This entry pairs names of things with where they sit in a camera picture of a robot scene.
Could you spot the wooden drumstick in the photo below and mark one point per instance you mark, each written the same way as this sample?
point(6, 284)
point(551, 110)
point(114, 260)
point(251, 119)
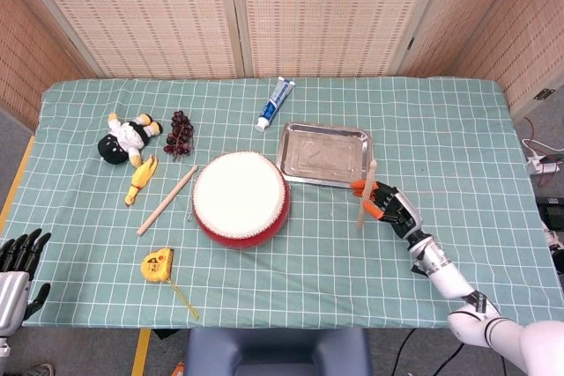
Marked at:
point(373, 170)
point(167, 201)

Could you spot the black device box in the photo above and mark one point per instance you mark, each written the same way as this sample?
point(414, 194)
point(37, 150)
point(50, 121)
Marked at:
point(551, 213)

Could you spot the blue white toothpaste tube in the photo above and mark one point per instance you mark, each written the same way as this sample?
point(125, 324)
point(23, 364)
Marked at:
point(271, 107)

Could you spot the stainless steel tray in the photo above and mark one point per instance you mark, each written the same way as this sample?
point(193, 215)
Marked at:
point(321, 151)

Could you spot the white power strip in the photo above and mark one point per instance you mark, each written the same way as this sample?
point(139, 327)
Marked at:
point(542, 165)

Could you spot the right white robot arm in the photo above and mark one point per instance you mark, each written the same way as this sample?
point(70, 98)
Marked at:
point(449, 274)

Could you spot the red drum white skin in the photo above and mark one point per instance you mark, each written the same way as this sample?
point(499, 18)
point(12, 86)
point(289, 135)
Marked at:
point(238, 195)

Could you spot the grey shoe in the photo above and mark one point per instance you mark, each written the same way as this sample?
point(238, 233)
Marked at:
point(39, 370)

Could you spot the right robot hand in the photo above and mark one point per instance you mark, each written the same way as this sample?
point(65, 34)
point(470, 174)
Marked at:
point(398, 211)

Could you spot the yellow tape measure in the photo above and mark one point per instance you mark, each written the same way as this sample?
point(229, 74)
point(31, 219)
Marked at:
point(156, 263)

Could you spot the blue robot base seat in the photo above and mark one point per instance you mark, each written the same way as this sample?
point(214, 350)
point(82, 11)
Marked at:
point(277, 351)

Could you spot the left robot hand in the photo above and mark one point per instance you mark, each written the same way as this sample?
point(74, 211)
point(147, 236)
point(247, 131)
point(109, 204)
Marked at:
point(13, 288)

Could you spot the black white plush doll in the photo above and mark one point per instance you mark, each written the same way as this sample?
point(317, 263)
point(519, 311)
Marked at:
point(123, 138)

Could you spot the woven bamboo folding screen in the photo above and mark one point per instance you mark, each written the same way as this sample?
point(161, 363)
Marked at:
point(145, 10)

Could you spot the green checked tablecloth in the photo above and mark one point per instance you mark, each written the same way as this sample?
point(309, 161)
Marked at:
point(308, 283)

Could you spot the small orange object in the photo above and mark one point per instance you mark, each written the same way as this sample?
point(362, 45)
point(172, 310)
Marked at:
point(179, 369)

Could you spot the yellow rubber chicken toy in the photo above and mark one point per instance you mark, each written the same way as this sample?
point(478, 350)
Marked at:
point(140, 180)

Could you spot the dark red grape bunch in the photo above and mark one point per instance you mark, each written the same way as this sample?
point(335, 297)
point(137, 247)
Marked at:
point(178, 129)

